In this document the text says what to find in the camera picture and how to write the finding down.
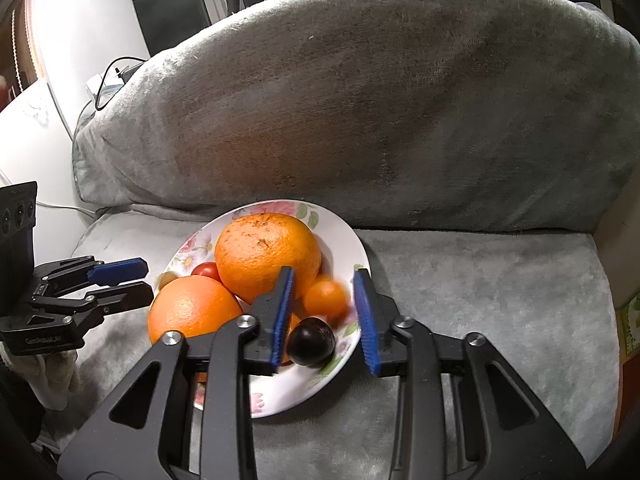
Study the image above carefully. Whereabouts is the white cable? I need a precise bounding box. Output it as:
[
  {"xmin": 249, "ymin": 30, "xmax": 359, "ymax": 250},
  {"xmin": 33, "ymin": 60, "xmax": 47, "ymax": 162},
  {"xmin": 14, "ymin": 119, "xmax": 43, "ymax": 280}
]
[{"xmin": 0, "ymin": 167, "xmax": 96, "ymax": 213}]

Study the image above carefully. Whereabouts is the yellow green box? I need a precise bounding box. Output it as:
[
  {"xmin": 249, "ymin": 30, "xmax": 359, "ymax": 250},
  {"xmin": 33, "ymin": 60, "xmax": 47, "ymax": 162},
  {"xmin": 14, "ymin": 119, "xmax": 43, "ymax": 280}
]
[{"xmin": 617, "ymin": 295, "xmax": 640, "ymax": 361}]

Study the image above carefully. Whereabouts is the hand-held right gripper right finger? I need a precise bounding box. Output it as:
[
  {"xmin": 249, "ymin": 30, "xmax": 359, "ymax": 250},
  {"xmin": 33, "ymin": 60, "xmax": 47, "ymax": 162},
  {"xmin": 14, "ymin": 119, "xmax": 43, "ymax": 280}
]
[{"xmin": 352, "ymin": 268, "xmax": 586, "ymax": 480}]

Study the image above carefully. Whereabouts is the large grey pillow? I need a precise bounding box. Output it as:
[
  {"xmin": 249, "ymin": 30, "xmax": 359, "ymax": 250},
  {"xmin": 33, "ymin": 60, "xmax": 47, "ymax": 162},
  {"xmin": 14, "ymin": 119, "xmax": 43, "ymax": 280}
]
[{"xmin": 72, "ymin": 0, "xmax": 640, "ymax": 233}]

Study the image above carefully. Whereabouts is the small tangerine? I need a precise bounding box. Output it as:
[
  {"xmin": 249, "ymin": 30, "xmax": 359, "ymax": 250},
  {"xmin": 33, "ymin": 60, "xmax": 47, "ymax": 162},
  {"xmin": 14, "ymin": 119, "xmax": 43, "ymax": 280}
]
[
  {"xmin": 301, "ymin": 276, "xmax": 350, "ymax": 325},
  {"xmin": 285, "ymin": 312, "xmax": 302, "ymax": 363}
]

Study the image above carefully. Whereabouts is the speckled large orange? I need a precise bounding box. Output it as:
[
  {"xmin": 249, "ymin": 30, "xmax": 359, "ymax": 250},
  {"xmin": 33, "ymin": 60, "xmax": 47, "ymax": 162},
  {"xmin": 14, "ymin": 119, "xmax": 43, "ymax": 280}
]
[{"xmin": 214, "ymin": 212, "xmax": 322, "ymax": 306}]

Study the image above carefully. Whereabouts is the grey plush blanket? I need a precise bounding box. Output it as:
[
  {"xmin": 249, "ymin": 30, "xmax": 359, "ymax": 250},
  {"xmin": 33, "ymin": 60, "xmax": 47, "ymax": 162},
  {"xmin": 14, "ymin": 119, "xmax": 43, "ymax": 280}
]
[{"xmin": 45, "ymin": 205, "xmax": 621, "ymax": 480}]

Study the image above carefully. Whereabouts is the person's left hand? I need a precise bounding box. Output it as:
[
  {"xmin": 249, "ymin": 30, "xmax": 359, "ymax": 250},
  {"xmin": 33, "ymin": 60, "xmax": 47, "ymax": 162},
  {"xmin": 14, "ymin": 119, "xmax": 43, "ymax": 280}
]
[{"xmin": 27, "ymin": 350, "xmax": 82, "ymax": 410}]

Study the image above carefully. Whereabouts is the smooth large orange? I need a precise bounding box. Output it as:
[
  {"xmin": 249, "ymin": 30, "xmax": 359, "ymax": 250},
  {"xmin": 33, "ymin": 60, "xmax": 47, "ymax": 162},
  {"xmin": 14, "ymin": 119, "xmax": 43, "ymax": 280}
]
[{"xmin": 148, "ymin": 275, "xmax": 244, "ymax": 346}]

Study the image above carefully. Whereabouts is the red cherry tomato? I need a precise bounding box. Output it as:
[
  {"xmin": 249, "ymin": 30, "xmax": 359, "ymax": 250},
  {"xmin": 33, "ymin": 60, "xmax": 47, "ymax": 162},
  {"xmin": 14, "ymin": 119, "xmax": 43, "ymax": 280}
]
[{"xmin": 191, "ymin": 261, "xmax": 222, "ymax": 283}]

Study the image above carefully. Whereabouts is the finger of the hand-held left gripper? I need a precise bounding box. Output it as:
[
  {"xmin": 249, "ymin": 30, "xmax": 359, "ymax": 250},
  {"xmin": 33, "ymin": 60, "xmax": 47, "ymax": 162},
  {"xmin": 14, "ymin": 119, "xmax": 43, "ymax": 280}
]
[
  {"xmin": 30, "ymin": 281, "xmax": 155, "ymax": 328},
  {"xmin": 32, "ymin": 256, "xmax": 149, "ymax": 291}
]

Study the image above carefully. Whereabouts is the dark purple plum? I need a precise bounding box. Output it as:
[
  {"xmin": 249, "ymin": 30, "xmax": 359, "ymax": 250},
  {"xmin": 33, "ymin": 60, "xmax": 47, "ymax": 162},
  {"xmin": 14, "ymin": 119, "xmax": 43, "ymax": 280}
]
[{"xmin": 288, "ymin": 316, "xmax": 336, "ymax": 367}]

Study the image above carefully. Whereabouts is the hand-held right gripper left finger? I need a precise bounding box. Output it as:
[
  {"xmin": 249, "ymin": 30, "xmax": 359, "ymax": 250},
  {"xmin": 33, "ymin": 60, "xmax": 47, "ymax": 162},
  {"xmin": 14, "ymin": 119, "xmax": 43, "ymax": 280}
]
[{"xmin": 57, "ymin": 266, "xmax": 297, "ymax": 480}]

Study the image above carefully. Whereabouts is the white floral plate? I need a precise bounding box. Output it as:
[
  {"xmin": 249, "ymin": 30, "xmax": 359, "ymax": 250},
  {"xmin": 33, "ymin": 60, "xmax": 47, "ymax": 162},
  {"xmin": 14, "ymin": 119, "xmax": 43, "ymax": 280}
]
[{"xmin": 159, "ymin": 200, "xmax": 372, "ymax": 420}]

